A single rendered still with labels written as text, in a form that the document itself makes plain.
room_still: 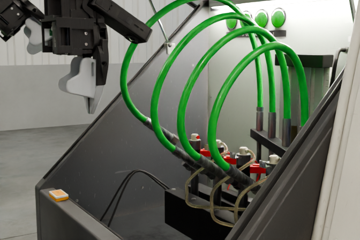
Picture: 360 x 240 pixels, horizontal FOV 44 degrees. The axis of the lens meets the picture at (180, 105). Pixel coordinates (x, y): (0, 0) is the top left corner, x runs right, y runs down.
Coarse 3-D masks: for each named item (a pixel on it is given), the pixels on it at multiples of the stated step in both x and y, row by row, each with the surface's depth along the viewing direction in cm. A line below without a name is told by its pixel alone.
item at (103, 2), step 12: (96, 0) 69; (108, 0) 70; (108, 12) 70; (120, 12) 71; (108, 24) 74; (120, 24) 71; (132, 24) 72; (144, 24) 73; (132, 36) 74; (144, 36) 74
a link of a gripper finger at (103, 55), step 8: (104, 40) 68; (96, 48) 69; (104, 48) 69; (96, 56) 69; (104, 56) 69; (96, 64) 69; (104, 64) 69; (96, 72) 70; (104, 72) 70; (96, 80) 70; (104, 80) 70
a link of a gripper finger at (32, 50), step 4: (24, 28) 95; (28, 28) 96; (24, 32) 95; (28, 32) 96; (28, 36) 96; (48, 40) 97; (28, 44) 96; (40, 44) 97; (28, 48) 96; (32, 48) 97; (36, 48) 97; (40, 48) 97; (28, 52) 96; (32, 52) 97; (36, 52) 97
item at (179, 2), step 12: (180, 0) 94; (192, 0) 96; (216, 0) 100; (228, 0) 101; (156, 12) 92; (240, 12) 104; (252, 36) 107; (132, 48) 89; (252, 48) 108; (120, 84) 89; (132, 108) 91; (144, 120) 92
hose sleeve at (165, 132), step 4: (148, 120) 93; (144, 124) 93; (148, 124) 93; (148, 128) 94; (152, 128) 94; (164, 132) 95; (168, 132) 96; (168, 136) 96; (172, 136) 97; (168, 140) 97
